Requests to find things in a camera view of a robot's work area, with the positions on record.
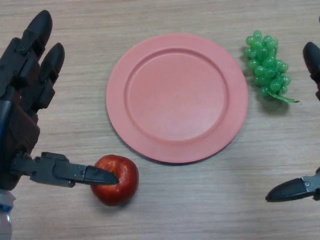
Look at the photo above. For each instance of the green grape bunch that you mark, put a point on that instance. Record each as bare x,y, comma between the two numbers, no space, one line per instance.
265,65

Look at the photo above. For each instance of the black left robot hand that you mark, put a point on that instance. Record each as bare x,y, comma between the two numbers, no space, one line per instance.
20,130

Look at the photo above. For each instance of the red apple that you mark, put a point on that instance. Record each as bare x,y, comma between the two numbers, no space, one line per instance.
120,196

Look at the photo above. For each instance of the pink round plate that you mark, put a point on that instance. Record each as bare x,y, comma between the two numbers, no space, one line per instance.
177,100

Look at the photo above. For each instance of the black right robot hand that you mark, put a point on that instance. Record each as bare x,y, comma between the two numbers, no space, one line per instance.
287,191

